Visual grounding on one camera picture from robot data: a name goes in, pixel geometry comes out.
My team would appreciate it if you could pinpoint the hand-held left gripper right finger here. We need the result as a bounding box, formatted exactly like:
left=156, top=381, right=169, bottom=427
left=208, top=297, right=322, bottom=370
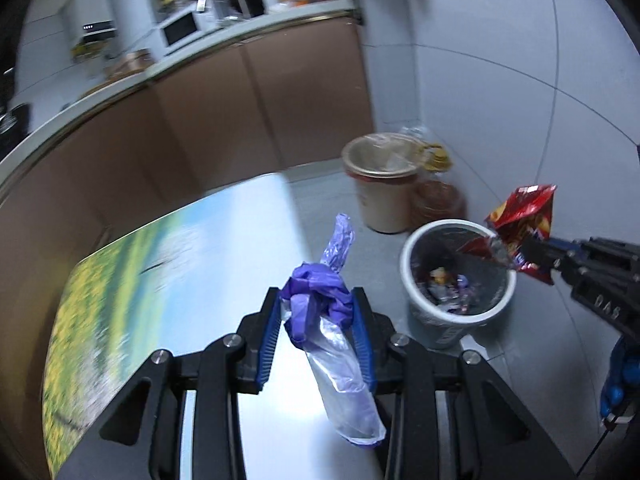
left=350, top=287, right=576, bottom=480

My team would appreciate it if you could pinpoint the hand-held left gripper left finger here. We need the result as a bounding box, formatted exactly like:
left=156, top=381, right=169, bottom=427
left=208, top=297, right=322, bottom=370
left=55, top=287, right=281, bottom=480

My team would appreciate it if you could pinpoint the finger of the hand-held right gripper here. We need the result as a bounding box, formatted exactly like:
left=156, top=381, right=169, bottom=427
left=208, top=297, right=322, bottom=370
left=520, top=236, right=576, bottom=287
left=547, top=237, right=640, bottom=266

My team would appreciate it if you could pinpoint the clear plastic bag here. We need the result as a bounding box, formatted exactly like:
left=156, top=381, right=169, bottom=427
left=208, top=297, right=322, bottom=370
left=284, top=212, right=387, bottom=447

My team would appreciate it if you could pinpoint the red snack packet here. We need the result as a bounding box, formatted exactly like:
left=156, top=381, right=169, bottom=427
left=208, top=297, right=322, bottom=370
left=457, top=184, right=558, bottom=282

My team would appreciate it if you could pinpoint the purple rubber glove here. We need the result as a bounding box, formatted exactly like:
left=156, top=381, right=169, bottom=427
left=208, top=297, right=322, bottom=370
left=279, top=261, right=354, bottom=347

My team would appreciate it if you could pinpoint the white trash bin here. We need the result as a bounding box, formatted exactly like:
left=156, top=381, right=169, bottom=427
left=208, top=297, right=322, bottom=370
left=400, top=218, right=517, bottom=351

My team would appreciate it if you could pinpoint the person's right hand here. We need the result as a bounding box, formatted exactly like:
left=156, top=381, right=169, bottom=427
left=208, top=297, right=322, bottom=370
left=599, top=332, right=640, bottom=421

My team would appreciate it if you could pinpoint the cooking oil bottle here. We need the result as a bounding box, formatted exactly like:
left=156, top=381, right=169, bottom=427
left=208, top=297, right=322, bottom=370
left=407, top=126, right=469, bottom=227

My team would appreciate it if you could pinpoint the beige bucket with gold rim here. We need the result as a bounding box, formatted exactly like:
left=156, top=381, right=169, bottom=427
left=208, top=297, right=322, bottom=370
left=341, top=131, right=427, bottom=235

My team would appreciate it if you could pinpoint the brown kitchen counter cabinet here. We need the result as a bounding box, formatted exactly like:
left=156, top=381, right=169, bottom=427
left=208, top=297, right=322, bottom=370
left=0, top=6, right=377, bottom=273

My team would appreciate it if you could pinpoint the copper pot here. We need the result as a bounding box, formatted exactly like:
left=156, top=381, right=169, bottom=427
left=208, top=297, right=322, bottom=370
left=106, top=50, right=154, bottom=82

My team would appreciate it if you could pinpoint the white microwave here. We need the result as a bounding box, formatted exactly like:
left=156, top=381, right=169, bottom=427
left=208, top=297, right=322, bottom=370
left=158, top=10, right=199, bottom=57

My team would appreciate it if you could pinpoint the small white appliance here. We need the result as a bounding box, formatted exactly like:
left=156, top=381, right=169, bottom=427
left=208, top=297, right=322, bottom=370
left=194, top=0, right=237, bottom=32

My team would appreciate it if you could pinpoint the black wok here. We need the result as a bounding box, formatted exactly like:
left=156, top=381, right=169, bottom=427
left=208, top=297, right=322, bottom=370
left=0, top=102, right=32, bottom=137

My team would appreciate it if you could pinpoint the white appliance with display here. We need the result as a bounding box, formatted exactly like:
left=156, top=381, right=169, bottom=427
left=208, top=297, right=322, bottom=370
left=61, top=0, right=117, bottom=59

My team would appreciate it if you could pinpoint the black cable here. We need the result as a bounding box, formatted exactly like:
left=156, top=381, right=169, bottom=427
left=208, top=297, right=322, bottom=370
left=574, top=411, right=622, bottom=480

